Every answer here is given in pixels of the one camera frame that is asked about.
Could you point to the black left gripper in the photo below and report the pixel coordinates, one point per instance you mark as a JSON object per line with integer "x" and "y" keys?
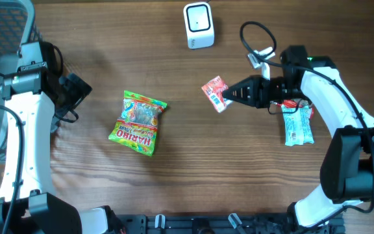
{"x": 78, "y": 88}

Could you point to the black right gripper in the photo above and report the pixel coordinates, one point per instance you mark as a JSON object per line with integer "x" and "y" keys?
{"x": 257, "y": 91}

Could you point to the red snack packet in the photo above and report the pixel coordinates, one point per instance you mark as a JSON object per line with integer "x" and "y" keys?
{"x": 292, "y": 104}

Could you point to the small red candy packet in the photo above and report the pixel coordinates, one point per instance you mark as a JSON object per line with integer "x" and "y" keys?
{"x": 214, "y": 92}

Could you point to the teal snack pouch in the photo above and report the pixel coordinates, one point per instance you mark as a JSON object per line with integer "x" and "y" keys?
{"x": 297, "y": 127}

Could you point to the colourful candy bag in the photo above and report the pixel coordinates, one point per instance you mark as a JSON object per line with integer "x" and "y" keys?
{"x": 137, "y": 125}

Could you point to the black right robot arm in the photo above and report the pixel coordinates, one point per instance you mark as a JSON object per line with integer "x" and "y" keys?
{"x": 347, "y": 171}

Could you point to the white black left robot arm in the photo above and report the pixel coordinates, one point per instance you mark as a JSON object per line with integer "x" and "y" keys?
{"x": 27, "y": 202}

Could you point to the white barcode scanner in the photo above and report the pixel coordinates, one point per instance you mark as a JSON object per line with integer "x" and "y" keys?
{"x": 199, "y": 25}

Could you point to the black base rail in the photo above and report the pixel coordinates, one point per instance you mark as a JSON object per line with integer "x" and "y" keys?
{"x": 269, "y": 223}

